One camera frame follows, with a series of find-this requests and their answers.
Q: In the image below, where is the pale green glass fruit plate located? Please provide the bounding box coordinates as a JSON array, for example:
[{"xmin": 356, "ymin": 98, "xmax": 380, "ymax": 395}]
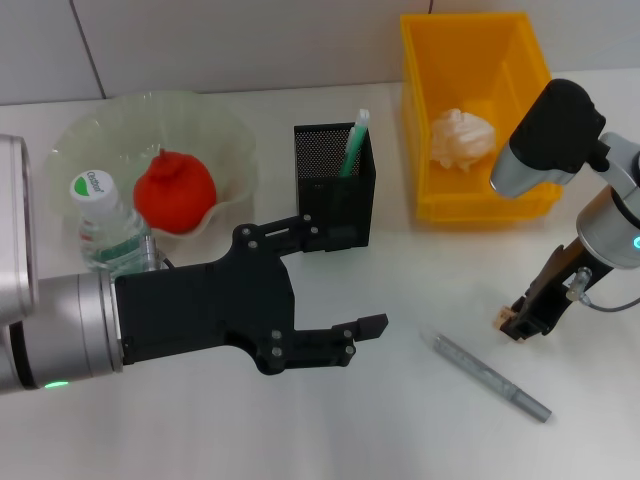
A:
[{"xmin": 44, "ymin": 89, "xmax": 259, "ymax": 242}]

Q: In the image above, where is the clear green-label water bottle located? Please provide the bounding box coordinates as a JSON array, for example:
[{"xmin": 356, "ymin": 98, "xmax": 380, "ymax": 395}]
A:
[{"xmin": 69, "ymin": 169, "xmax": 154, "ymax": 277}]

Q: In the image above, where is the small beige eraser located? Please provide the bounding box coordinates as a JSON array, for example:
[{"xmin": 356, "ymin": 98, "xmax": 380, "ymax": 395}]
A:
[{"xmin": 491, "ymin": 304, "xmax": 527, "ymax": 344}]

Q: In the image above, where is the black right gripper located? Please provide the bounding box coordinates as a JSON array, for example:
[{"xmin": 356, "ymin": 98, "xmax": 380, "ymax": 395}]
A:
[{"xmin": 501, "ymin": 237, "xmax": 616, "ymax": 343}]

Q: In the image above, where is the grey pen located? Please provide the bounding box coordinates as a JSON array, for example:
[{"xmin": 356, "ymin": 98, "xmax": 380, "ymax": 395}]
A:
[{"xmin": 422, "ymin": 329, "xmax": 554, "ymax": 425}]

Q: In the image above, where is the black mesh pen holder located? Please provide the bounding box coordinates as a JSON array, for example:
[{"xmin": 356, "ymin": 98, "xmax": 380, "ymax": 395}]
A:
[{"xmin": 293, "ymin": 120, "xmax": 377, "ymax": 253}]

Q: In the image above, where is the left wrist cable with connector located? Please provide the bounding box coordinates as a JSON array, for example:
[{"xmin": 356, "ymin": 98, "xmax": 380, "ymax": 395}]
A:
[{"xmin": 141, "ymin": 234, "xmax": 177, "ymax": 272}]

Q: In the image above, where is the right wrist cable with connector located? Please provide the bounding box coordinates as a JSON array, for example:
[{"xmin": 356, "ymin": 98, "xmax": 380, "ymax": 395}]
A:
[{"xmin": 566, "ymin": 266, "xmax": 640, "ymax": 314}]

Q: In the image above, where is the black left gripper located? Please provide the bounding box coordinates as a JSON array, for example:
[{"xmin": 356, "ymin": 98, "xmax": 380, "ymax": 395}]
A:
[{"xmin": 114, "ymin": 213, "xmax": 362, "ymax": 377}]

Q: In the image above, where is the wrist cable with connector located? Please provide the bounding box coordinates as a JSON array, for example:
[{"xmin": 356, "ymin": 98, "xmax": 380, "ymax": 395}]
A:
[
  {"xmin": 566, "ymin": 266, "xmax": 640, "ymax": 314},
  {"xmin": 141, "ymin": 234, "xmax": 177, "ymax": 272}
]

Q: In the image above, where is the white paper ball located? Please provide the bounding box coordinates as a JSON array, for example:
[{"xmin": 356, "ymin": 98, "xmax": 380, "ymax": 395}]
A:
[{"xmin": 430, "ymin": 107, "xmax": 499, "ymax": 174}]

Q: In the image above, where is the yellow plastic bin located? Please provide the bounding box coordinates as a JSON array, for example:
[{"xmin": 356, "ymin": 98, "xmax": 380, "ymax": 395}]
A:
[{"xmin": 399, "ymin": 12, "xmax": 564, "ymax": 224}]

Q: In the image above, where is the green pen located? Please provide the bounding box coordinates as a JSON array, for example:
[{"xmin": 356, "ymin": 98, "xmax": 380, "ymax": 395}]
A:
[{"xmin": 338, "ymin": 108, "xmax": 372, "ymax": 179}]

